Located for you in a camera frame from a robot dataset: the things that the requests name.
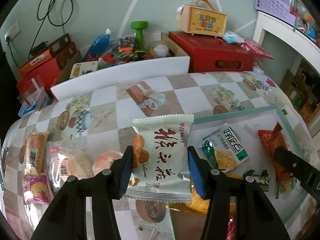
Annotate white wall socket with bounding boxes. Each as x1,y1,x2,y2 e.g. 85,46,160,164
4,21,20,43

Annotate blue tissue pack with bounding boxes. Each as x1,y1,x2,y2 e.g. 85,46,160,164
222,30,245,44

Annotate cardboard box of toys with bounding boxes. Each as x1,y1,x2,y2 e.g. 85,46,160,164
53,33,190,89

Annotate green dumbbell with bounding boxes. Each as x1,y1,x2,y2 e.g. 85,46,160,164
131,21,148,51

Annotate red patterned snack packet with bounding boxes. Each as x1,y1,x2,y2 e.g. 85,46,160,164
258,122,293,182

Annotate green white cracker packet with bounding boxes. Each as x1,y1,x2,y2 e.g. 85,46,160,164
201,124,249,173

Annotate white shelf unit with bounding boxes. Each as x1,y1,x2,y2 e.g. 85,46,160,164
253,12,319,130

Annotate green seaweed snack packet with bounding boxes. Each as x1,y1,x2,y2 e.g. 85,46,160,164
243,169,270,192

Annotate yellow wooden handbag box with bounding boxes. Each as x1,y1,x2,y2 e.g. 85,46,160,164
176,0,227,37

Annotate black hanging cable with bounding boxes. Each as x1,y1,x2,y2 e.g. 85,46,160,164
27,0,74,61

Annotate round cake clear packet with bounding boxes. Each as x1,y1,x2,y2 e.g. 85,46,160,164
46,140,93,193

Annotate blue liquid bottle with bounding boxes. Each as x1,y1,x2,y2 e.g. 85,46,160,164
82,28,112,62

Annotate red popcorn snack packet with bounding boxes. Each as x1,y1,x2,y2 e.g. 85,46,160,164
226,217,236,240

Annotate white walnut cake packet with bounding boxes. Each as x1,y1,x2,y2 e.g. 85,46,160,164
125,114,194,203

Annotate large red gift box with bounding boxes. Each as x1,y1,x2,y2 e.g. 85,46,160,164
169,31,253,73

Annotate white teal-rimmed tray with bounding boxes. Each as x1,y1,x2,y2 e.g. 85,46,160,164
170,106,319,239

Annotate orange wafer snack packet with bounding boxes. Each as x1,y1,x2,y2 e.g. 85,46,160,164
24,131,49,176

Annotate clear plastic box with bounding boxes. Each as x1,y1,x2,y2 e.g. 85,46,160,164
17,75,53,118

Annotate orange red stacked boxes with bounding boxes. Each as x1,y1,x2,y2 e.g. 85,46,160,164
16,33,77,94

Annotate pink swiss roll packet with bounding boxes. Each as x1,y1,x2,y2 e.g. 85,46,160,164
22,174,50,204

